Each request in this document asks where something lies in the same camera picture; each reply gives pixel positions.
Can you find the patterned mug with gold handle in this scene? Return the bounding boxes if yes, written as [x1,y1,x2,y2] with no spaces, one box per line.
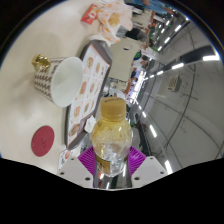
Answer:
[31,54,85,108]

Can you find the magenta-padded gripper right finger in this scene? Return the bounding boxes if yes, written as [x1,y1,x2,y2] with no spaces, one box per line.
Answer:
[126,145,168,189]

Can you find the dark tray with paper liner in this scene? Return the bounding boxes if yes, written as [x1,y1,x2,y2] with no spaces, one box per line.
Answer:
[64,39,114,150]

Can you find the red sauce packet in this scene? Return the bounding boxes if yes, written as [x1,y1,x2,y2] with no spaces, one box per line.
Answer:
[80,3,99,25]

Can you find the flat round red coaster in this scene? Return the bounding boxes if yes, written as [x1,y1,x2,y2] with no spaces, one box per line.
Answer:
[30,125,56,158]

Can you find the clear bottle with tan cap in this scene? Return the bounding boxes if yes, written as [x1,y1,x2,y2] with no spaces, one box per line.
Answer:
[90,97,134,178]

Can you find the person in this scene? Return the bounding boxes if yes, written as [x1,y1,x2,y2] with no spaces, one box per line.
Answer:
[126,0,174,14]
[133,49,144,63]
[124,27,149,43]

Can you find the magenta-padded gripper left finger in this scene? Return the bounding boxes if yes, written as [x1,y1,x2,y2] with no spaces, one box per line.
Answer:
[58,145,98,189]

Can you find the group of ceiling lights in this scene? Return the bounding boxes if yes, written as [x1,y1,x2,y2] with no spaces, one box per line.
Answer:
[131,18,221,174]

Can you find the white paper napkin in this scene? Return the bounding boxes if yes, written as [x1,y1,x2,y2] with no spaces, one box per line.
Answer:
[83,115,98,134]

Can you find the ceiling air conditioner unit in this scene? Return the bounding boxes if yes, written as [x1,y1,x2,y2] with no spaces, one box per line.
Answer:
[166,73,183,93]

